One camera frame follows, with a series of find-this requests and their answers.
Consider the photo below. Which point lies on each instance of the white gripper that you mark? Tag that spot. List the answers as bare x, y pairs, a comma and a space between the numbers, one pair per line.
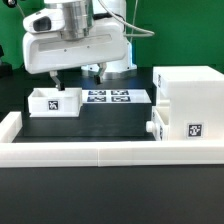
59, 38

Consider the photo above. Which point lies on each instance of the white front drawer box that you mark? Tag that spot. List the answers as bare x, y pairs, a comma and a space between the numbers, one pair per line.
159, 123

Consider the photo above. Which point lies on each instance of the white drawer box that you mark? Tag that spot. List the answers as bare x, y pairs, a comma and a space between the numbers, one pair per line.
159, 123
50, 102

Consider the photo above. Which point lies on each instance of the white drawer cabinet frame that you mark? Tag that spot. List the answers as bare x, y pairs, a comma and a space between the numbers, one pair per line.
194, 96

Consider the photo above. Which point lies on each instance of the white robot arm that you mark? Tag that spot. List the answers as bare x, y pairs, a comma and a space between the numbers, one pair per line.
66, 34

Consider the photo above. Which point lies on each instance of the white rear drawer box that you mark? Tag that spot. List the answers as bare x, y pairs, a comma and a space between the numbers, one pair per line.
50, 102

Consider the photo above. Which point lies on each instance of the white fiducial marker sheet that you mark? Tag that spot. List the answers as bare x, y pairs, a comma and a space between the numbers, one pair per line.
115, 96

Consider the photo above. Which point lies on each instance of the black device at left edge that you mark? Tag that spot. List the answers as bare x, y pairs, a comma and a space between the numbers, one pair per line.
5, 68

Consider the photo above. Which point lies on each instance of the white U-shaped border fence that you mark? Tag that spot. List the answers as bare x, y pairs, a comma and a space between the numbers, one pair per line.
99, 154

